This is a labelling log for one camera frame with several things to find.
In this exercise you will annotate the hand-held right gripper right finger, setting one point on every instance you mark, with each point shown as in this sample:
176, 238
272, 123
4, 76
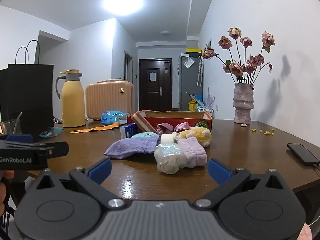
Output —
220, 171

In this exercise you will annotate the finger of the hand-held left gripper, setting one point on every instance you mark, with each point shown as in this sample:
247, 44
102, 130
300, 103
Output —
20, 138
58, 148

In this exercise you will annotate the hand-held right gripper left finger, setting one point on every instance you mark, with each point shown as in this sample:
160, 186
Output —
100, 171

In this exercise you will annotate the lilac fuzzy towel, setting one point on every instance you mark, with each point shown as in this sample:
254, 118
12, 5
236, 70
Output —
193, 152

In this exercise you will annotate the purple cloth pouch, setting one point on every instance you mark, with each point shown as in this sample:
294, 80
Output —
130, 147

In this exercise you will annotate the clear bag white items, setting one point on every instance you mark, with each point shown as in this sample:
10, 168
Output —
167, 158

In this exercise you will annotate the white tape roll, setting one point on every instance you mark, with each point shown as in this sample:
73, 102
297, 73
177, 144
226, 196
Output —
167, 138

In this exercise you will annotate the pink striped cloth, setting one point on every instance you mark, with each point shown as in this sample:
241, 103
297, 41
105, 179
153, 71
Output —
142, 122

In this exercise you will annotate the red cardboard box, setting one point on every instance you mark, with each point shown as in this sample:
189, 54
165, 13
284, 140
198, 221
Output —
172, 120

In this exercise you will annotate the person's left hand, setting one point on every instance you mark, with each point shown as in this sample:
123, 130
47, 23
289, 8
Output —
6, 175

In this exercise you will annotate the clear drinking glass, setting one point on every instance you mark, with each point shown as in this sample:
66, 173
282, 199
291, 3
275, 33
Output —
8, 128

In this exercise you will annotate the thin metal stirrer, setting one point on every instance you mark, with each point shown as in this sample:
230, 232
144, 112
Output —
17, 121

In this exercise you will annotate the blue snack packet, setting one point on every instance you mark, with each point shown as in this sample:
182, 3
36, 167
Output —
51, 131

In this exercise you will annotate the yellow plush toy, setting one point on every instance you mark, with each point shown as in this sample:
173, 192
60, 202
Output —
195, 133

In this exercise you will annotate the black paper bag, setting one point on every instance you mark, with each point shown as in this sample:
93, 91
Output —
27, 92

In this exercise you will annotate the blue and white carton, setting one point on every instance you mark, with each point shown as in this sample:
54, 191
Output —
127, 131

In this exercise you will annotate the yellow thermos jug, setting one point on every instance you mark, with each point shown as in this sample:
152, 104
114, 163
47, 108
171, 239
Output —
72, 100

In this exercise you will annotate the blue tissue packet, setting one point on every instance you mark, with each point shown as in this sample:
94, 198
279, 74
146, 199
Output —
110, 117

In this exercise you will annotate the teal fuzzy cloth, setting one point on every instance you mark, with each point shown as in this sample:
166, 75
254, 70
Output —
145, 135

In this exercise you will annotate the pink satin scrunchie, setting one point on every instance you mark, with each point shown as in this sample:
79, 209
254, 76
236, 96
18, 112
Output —
181, 126

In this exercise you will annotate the scattered yellow flower bits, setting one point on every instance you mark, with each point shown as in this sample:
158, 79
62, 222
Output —
266, 132

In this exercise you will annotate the cluttered storage rack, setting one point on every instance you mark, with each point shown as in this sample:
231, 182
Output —
205, 110

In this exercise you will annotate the peach hard-shell suitcase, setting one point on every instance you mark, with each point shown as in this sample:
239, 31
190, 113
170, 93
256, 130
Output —
107, 100

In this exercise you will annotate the pink textured vase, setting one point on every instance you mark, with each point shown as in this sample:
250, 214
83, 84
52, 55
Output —
242, 105

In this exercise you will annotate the yellow bag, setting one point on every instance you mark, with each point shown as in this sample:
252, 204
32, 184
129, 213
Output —
192, 106

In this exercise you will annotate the mauve scrunchie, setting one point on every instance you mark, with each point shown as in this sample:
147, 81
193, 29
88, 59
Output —
163, 128

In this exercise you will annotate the black smartphone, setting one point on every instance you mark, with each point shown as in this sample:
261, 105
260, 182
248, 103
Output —
302, 153

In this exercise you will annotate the grey refrigerator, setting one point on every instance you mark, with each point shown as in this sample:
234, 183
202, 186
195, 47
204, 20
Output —
187, 85

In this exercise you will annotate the dark brown entrance door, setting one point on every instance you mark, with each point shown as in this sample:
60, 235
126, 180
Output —
155, 92

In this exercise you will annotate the hanging folded umbrella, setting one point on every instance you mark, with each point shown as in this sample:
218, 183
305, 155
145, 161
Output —
199, 72

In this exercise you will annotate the dried pink roses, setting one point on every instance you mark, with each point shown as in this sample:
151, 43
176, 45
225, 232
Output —
236, 68

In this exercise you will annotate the interior doorway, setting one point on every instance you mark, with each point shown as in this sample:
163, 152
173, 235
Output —
128, 66

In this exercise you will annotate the paper notice on door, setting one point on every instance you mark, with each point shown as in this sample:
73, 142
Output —
152, 76

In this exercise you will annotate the clear plastic bag on refrigerator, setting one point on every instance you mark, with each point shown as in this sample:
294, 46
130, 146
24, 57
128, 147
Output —
188, 62

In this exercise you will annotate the yellow box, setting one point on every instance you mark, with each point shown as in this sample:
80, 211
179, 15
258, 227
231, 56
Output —
193, 50

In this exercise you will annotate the round ceiling lamp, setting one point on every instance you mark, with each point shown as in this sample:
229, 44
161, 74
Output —
123, 3

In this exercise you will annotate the wall socket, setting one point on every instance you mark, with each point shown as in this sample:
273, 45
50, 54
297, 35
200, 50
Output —
217, 107

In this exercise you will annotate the purple wall sticker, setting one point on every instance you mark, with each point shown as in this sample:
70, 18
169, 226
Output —
210, 97

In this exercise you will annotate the wall picture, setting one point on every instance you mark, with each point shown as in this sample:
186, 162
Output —
208, 45

